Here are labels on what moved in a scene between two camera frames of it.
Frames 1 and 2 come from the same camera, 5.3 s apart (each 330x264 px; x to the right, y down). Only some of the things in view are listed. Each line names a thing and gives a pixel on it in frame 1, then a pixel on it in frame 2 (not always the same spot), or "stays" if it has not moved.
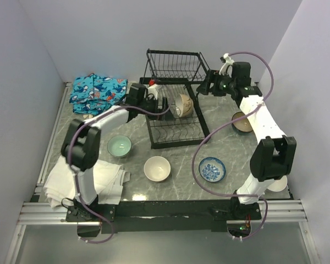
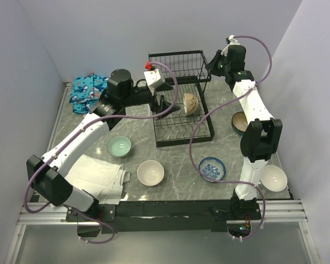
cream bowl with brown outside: [183, 105] → [191, 103]
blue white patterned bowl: [212, 169] stays
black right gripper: [214, 78] → [212, 65]
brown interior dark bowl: [242, 127] stays
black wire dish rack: [183, 70] stays
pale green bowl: [119, 146] stays
